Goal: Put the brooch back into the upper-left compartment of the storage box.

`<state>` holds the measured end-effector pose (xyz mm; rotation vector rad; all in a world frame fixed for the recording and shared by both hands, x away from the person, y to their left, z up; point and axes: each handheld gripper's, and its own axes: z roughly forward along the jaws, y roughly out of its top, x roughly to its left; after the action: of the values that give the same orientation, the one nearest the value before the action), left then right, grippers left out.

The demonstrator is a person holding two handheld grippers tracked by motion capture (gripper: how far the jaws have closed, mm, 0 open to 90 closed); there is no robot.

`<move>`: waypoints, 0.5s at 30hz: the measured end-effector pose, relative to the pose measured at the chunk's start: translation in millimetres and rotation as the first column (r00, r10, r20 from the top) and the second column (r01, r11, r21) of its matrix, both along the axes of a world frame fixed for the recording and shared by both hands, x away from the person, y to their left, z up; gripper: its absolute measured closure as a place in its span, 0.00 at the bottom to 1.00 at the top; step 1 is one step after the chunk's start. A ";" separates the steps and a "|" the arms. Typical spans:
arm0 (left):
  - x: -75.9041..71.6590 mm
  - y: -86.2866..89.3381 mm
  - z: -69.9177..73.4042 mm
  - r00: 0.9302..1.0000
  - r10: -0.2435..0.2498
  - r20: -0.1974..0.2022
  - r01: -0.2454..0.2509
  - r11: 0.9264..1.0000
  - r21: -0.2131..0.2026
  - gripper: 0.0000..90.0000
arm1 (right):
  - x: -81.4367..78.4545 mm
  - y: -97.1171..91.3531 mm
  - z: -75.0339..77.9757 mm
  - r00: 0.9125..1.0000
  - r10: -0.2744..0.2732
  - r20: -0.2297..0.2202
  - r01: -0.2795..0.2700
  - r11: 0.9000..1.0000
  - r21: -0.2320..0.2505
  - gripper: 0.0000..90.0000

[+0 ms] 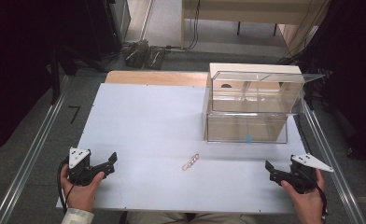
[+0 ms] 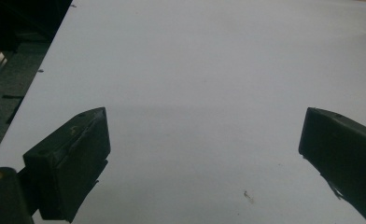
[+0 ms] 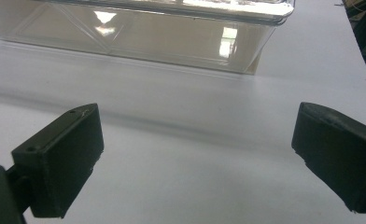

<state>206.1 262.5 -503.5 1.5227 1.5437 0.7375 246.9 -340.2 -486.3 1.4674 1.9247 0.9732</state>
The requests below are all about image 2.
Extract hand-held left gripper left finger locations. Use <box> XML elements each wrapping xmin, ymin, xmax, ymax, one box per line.
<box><xmin>22</xmin><ymin>106</ymin><xmax>111</xmax><ymax>223</ymax></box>

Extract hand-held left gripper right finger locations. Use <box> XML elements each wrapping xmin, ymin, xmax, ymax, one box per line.
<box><xmin>298</xmin><ymin>106</ymin><xmax>366</xmax><ymax>224</ymax></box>

